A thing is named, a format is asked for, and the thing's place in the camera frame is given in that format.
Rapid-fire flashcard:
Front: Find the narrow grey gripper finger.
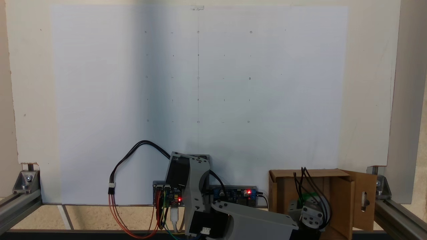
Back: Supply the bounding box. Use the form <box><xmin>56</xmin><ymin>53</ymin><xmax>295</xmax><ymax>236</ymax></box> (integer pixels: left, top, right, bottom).
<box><xmin>288</xmin><ymin>199</ymin><xmax>303</xmax><ymax>219</ymax></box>

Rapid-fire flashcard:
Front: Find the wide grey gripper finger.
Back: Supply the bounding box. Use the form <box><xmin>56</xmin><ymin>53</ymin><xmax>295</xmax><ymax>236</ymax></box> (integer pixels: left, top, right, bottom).
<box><xmin>306</xmin><ymin>196</ymin><xmax>322</xmax><ymax>209</ymax></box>

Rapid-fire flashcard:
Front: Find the green die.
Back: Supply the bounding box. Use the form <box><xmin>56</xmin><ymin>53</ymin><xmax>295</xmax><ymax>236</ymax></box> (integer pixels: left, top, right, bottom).
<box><xmin>300</xmin><ymin>192</ymin><xmax>319</xmax><ymax>204</ymax></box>

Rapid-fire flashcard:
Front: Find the brown cardboard box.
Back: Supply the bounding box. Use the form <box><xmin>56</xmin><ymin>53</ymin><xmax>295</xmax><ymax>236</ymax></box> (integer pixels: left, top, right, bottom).
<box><xmin>269</xmin><ymin>168</ymin><xmax>378</xmax><ymax>240</ymax></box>

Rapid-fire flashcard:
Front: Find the blue circuit board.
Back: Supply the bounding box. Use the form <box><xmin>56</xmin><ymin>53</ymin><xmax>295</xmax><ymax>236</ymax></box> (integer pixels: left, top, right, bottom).
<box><xmin>211</xmin><ymin>185</ymin><xmax>258</xmax><ymax>208</ymax></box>

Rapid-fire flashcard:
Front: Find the black gripper motor cable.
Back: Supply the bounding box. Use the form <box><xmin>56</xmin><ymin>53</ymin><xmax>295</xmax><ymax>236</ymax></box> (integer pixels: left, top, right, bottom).
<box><xmin>293</xmin><ymin>167</ymin><xmax>332</xmax><ymax>231</ymax></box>

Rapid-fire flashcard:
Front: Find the black power cable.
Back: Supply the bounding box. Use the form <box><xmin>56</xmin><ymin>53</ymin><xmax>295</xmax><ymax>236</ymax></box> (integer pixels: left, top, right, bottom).
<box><xmin>256</xmin><ymin>191</ymin><xmax>269</xmax><ymax>211</ymax></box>

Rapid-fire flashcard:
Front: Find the metal corner bracket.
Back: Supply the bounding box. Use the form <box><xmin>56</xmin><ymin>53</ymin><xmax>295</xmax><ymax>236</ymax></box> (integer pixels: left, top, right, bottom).
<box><xmin>12</xmin><ymin>170</ymin><xmax>41</xmax><ymax>195</ymax></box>
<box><xmin>367</xmin><ymin>166</ymin><xmax>393</xmax><ymax>200</ymax></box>

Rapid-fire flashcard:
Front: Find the black arm motor cable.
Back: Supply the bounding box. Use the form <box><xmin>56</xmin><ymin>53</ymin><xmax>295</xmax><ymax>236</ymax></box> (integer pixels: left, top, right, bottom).
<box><xmin>200</xmin><ymin>169</ymin><xmax>228</xmax><ymax>200</ymax></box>

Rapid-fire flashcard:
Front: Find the aluminium frame rail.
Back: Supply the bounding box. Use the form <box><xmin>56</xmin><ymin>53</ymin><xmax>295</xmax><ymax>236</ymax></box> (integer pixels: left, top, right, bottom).
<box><xmin>374</xmin><ymin>198</ymin><xmax>427</xmax><ymax>240</ymax></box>
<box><xmin>0</xmin><ymin>190</ymin><xmax>43</xmax><ymax>235</ymax></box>

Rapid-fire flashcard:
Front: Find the white usb cable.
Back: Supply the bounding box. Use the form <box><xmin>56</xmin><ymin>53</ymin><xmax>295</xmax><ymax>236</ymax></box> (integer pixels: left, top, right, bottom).
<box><xmin>170</xmin><ymin>206</ymin><xmax>184</xmax><ymax>233</ymax></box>

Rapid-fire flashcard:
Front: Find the circuit board with jumper wires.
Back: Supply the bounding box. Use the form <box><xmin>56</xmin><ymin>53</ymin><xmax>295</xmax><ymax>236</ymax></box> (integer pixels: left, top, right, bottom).
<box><xmin>153</xmin><ymin>181</ymin><xmax>184</xmax><ymax>208</ymax></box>

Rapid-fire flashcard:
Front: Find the green jumper wire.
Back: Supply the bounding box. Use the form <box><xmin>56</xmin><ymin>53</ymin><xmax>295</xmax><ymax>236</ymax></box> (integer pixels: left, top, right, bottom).
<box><xmin>161</xmin><ymin>199</ymin><xmax>180</xmax><ymax>240</ymax></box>

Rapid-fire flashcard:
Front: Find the black cable with white connector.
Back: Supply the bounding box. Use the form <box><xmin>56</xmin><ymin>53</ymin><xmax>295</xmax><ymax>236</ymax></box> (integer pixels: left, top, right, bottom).
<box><xmin>108</xmin><ymin>140</ymin><xmax>171</xmax><ymax>195</ymax></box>

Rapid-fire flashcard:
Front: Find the orange wire bundle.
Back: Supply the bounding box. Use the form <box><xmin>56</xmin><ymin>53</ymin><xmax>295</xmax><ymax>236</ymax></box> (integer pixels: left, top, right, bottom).
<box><xmin>108</xmin><ymin>193</ymin><xmax>161</xmax><ymax>239</ymax></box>

